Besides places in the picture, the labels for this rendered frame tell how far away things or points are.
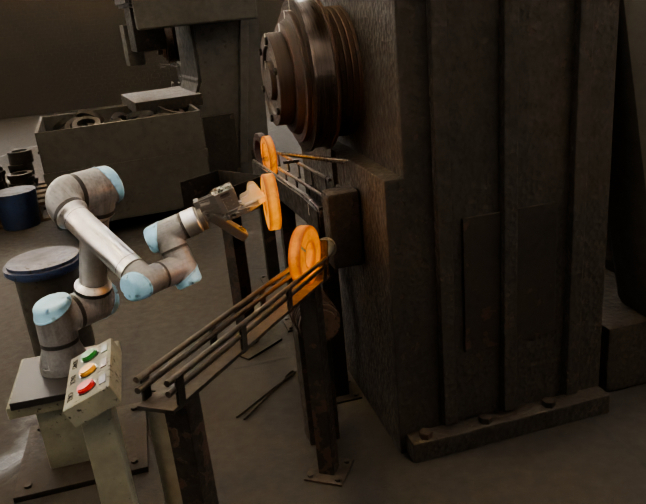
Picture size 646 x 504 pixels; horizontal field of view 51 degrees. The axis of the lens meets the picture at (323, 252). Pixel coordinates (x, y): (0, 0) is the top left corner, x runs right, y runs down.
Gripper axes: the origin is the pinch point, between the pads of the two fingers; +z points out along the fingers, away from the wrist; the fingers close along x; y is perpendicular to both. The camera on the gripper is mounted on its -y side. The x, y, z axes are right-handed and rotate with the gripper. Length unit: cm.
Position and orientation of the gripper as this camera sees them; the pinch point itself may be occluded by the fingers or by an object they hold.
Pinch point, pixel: (269, 195)
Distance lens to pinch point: 188.3
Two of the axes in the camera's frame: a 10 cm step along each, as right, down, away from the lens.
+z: 9.1, -4.1, 0.6
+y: -3.6, -8.4, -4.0
